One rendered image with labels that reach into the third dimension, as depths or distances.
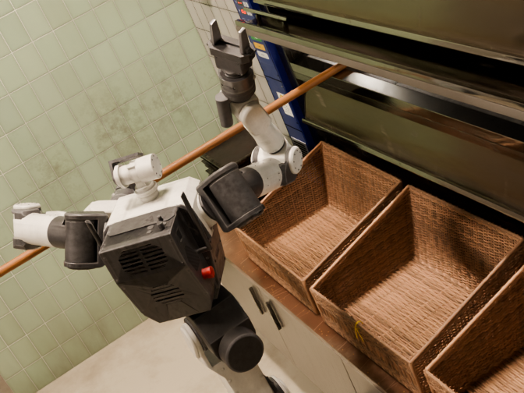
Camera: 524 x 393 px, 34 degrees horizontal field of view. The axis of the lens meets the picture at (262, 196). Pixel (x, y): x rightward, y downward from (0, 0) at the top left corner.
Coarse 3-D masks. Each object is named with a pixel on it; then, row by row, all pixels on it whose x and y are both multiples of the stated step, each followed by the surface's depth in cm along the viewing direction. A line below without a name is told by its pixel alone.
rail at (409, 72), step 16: (272, 32) 288; (320, 48) 262; (336, 48) 254; (368, 64) 240; (384, 64) 233; (432, 80) 215; (448, 80) 210; (480, 96) 200; (496, 96) 195; (512, 96) 193
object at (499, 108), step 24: (264, 24) 305; (288, 24) 298; (312, 24) 291; (336, 24) 284; (312, 48) 267; (360, 48) 255; (384, 48) 250; (408, 48) 245; (432, 48) 240; (384, 72) 234; (432, 72) 224; (456, 72) 220; (480, 72) 216; (504, 72) 212; (456, 96) 209
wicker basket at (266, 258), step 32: (320, 160) 341; (352, 160) 319; (288, 192) 338; (320, 192) 346; (352, 192) 326; (384, 192) 305; (256, 224) 336; (288, 224) 343; (320, 224) 339; (352, 224) 331; (256, 256) 330; (288, 256) 329; (320, 256) 321; (288, 288) 310; (320, 288) 291
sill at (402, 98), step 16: (304, 64) 322; (320, 64) 316; (336, 80) 301; (352, 80) 293; (368, 80) 289; (368, 96) 286; (384, 96) 276; (400, 96) 270; (416, 96) 266; (416, 112) 264; (432, 112) 255; (448, 112) 250; (464, 112) 247; (480, 112) 243; (464, 128) 244; (480, 128) 237; (496, 128) 233; (512, 128) 230; (512, 144) 228
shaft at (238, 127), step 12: (324, 72) 301; (336, 72) 302; (312, 84) 299; (288, 96) 297; (264, 108) 295; (276, 108) 296; (228, 132) 291; (204, 144) 289; (216, 144) 290; (192, 156) 288; (168, 168) 286; (156, 180) 285; (24, 252) 274; (36, 252) 274; (12, 264) 272; (0, 276) 272
